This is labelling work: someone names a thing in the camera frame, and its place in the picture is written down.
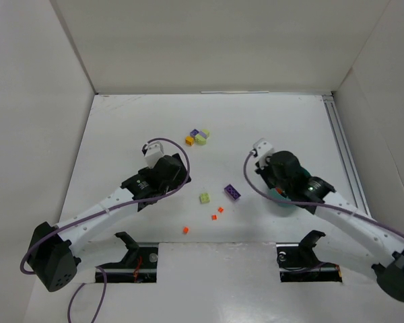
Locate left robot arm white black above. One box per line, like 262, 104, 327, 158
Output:
26, 153, 191, 292

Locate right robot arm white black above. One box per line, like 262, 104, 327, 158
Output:
248, 142, 404, 302

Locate teal round divided container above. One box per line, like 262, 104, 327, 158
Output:
264, 170, 312, 209

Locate orange yellow cube lego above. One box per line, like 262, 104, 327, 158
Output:
185, 136, 195, 146

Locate light green square lego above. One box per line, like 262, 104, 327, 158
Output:
199, 192, 210, 204

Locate light green rounded lego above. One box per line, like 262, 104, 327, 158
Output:
195, 134, 207, 145

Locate small purple lego brick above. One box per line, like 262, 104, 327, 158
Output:
190, 129, 199, 137

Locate light green small lego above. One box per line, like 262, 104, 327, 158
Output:
201, 129, 210, 138

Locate purple long lego brick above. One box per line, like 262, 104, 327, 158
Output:
224, 184, 241, 201

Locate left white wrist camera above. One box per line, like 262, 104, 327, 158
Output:
142, 141, 164, 168

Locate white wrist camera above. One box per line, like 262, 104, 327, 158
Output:
142, 141, 164, 168
252, 138, 275, 169

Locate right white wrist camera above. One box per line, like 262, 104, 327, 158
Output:
252, 138, 275, 169

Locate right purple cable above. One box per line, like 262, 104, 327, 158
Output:
244, 151, 404, 248

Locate purple cable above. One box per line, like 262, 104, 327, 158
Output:
19, 137, 191, 323
244, 151, 404, 248

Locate aluminium rail right side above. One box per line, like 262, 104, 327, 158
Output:
322, 94, 371, 215

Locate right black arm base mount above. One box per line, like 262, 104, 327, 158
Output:
275, 230, 343, 283

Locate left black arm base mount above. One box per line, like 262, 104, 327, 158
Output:
100, 231, 159, 284

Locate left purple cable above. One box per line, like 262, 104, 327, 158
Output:
19, 137, 191, 323

